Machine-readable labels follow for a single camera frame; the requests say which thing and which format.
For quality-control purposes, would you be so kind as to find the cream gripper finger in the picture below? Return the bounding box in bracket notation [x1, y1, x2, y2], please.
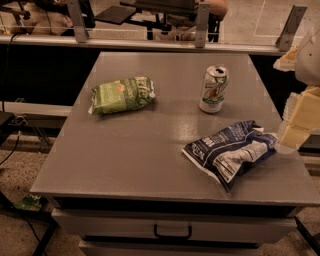
[278, 86, 320, 149]
[273, 46, 298, 72]

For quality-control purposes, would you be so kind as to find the black cable on left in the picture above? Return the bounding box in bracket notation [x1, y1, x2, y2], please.
[0, 32, 24, 166]

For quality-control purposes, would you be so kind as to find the middle metal bracket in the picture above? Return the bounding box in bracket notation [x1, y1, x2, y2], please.
[194, 0, 210, 48]

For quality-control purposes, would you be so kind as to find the black office chair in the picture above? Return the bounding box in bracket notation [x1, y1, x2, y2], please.
[94, 0, 228, 42]

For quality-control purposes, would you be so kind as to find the blue chip bag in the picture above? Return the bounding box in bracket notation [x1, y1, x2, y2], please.
[182, 120, 277, 193]

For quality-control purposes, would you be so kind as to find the grey cabinet drawer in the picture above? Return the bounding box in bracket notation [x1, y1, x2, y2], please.
[52, 209, 296, 244]

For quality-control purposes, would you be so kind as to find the left metal bracket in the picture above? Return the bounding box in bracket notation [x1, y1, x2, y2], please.
[66, 0, 88, 43]

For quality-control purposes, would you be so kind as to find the black drawer handle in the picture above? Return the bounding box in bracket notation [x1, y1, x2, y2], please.
[153, 224, 193, 240]

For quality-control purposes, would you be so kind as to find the right metal bracket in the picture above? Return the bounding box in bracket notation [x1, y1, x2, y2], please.
[275, 5, 307, 52]

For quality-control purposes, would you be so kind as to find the metal bracket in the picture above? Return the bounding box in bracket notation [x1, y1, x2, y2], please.
[66, 0, 88, 43]
[194, 0, 210, 48]
[275, 5, 307, 52]

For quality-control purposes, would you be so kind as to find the green jalapeno chip bag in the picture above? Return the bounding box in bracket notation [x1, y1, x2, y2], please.
[88, 76, 156, 115]

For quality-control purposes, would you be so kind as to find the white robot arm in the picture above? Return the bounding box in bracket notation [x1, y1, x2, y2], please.
[273, 28, 320, 154]

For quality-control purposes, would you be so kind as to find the lower grey drawer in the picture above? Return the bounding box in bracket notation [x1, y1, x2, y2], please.
[79, 241, 263, 256]

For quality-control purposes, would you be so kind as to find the green packet on floor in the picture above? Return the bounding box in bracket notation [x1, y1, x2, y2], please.
[13, 194, 42, 212]

